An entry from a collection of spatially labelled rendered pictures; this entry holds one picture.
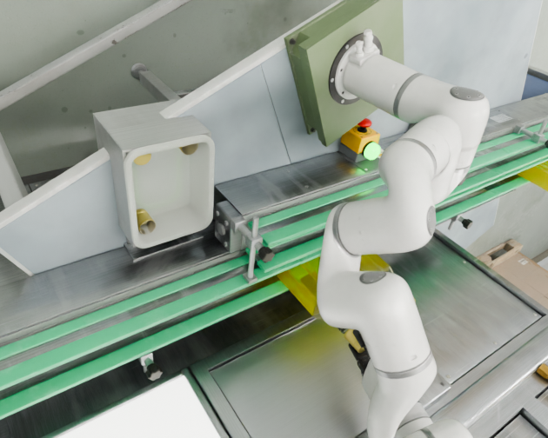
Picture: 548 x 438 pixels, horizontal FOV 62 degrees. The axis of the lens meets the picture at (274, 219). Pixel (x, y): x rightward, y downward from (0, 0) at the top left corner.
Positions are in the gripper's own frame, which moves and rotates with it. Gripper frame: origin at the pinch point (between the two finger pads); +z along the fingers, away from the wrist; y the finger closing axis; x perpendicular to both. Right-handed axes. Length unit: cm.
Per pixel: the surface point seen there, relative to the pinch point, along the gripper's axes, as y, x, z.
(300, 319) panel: -12.3, 4.2, 17.9
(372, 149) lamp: 20.0, -19.5, 40.0
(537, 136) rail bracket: 16, -83, 46
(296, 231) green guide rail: 13.4, 7.8, 21.3
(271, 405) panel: -13.0, 18.1, -0.9
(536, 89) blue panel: 13, -122, 84
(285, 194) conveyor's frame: 15.2, 6.3, 32.3
